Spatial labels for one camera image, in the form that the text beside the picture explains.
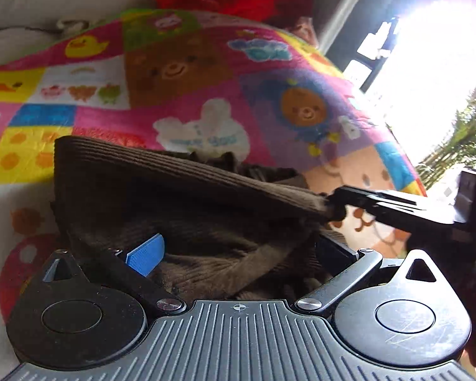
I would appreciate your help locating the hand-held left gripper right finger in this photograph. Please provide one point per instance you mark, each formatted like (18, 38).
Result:
(330, 252)

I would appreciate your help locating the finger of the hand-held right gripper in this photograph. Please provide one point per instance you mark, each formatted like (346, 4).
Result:
(400, 215)
(365, 194)

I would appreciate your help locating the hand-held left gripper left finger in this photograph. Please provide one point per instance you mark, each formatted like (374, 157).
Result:
(144, 254)

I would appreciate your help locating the colourful cartoon printed blanket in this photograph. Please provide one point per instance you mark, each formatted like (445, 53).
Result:
(206, 87)

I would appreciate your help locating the grey bed sheet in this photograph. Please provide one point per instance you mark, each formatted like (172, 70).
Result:
(20, 12)

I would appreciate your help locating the dark window frame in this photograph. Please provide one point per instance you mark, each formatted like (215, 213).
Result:
(375, 43)

